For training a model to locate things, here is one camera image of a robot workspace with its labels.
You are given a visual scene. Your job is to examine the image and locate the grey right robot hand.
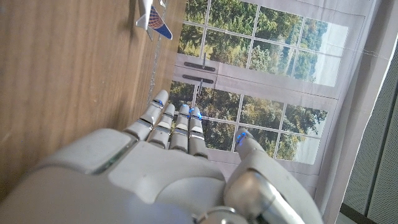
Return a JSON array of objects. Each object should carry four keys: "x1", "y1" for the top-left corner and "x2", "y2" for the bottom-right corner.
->
[{"x1": 0, "y1": 89, "x2": 324, "y2": 224}]

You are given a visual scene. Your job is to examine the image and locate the printed window backdrop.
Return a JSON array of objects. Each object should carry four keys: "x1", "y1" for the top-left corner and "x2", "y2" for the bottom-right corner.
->
[{"x1": 167, "y1": 0, "x2": 398, "y2": 224}]

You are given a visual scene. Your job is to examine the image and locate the white toy airplane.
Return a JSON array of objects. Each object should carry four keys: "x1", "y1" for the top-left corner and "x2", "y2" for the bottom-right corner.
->
[{"x1": 135, "y1": 0, "x2": 174, "y2": 41}]

